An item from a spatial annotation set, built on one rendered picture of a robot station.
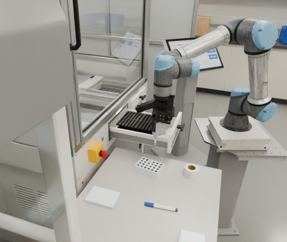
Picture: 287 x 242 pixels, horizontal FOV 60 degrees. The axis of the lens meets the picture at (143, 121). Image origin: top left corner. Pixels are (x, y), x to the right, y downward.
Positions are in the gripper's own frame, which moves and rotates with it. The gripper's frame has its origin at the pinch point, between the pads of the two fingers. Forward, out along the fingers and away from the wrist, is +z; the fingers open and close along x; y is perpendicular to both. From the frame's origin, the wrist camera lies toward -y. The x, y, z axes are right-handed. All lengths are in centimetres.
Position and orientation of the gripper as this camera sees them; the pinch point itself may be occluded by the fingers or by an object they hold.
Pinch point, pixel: (154, 135)
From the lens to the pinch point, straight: 111.9
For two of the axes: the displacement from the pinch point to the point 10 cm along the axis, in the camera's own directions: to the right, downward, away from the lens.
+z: -0.3, 8.8, 4.7
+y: 9.6, 1.6, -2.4
